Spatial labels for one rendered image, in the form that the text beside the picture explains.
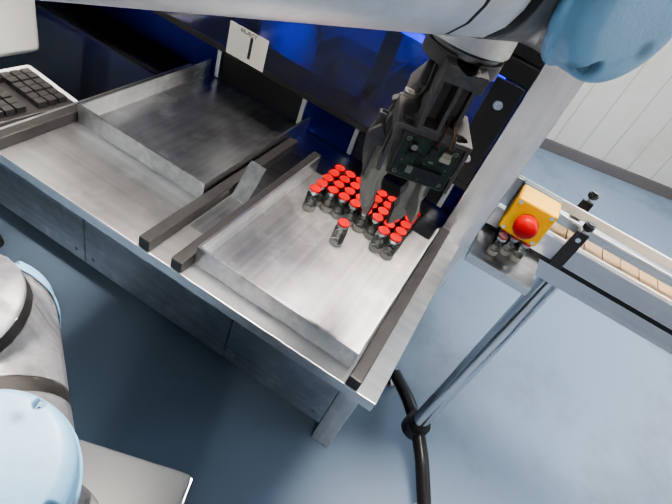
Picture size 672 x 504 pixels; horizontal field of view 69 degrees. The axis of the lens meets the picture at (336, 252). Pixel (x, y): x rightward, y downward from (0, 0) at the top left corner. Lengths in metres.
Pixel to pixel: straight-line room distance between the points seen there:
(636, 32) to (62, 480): 0.43
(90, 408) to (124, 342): 0.23
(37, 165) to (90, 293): 0.99
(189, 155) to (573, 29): 0.74
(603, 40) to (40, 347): 0.46
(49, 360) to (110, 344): 1.19
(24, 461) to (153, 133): 0.64
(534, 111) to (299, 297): 0.45
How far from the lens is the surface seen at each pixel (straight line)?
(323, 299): 0.72
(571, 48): 0.24
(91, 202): 0.79
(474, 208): 0.90
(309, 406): 1.49
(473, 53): 0.43
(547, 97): 0.81
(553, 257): 1.04
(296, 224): 0.81
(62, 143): 0.90
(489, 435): 1.90
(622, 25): 0.25
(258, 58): 0.98
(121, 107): 1.00
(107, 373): 1.63
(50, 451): 0.43
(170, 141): 0.93
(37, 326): 0.50
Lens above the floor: 1.41
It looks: 41 degrees down
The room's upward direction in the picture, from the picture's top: 24 degrees clockwise
